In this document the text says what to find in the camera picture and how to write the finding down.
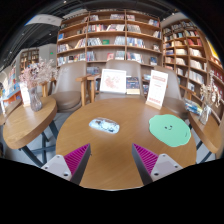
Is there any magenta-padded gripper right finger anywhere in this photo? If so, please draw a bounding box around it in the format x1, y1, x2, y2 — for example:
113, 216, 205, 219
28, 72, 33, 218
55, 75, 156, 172
131, 143, 184, 186

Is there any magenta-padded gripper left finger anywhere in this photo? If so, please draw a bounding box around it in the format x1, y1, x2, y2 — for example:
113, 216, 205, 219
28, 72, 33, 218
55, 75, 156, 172
40, 143, 92, 186

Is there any transparent computer mouse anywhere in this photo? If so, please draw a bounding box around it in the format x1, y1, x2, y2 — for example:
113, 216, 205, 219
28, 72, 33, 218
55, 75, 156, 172
88, 117, 121, 135

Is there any green cloud-shaped mouse pad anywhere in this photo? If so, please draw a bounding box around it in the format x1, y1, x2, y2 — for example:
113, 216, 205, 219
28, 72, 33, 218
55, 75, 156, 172
148, 114, 192, 148

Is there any round wooden side table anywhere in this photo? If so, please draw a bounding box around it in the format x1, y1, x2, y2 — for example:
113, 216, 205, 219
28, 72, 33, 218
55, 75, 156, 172
188, 109, 223, 164
2, 95, 58, 168

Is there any glass vase with beige flowers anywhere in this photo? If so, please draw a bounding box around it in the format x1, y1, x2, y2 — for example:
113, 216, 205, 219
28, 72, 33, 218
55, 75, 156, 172
196, 69, 223, 126

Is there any stack of colourful books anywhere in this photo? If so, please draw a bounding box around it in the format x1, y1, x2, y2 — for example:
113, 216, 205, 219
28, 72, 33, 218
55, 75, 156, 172
183, 98, 203, 117

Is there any glass vase with pink flowers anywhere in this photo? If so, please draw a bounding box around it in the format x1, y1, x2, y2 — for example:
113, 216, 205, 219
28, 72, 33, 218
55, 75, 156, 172
18, 59, 58, 113

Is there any brown cushioned wooden armchair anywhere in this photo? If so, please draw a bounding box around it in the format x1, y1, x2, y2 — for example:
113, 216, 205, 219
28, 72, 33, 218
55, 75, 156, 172
75, 59, 148, 103
153, 65, 189, 118
49, 60, 88, 113

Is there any small white table sign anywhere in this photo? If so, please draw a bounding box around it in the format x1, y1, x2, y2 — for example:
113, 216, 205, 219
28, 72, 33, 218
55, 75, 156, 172
19, 82, 32, 108

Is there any white sign on wooden base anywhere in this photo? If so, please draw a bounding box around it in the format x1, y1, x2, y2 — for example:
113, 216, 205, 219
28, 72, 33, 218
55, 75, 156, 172
145, 69, 169, 111

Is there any dark blue book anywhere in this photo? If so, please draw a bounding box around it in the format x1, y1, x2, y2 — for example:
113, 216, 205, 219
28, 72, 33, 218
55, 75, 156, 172
125, 76, 141, 95

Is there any white framed floral picture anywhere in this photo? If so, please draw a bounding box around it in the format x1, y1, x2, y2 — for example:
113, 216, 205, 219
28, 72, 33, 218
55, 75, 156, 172
99, 68, 128, 95

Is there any distant wooden bookshelf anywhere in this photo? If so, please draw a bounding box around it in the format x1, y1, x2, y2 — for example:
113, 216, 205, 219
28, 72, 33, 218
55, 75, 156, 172
19, 48, 40, 73

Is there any tall wooden bookshelf with books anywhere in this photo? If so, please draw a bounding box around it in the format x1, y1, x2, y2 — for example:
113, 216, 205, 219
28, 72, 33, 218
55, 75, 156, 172
161, 18, 224, 111

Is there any wide wooden bookshelf with books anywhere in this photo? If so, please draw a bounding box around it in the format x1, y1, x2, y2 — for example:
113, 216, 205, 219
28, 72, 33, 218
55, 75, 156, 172
55, 9, 163, 76

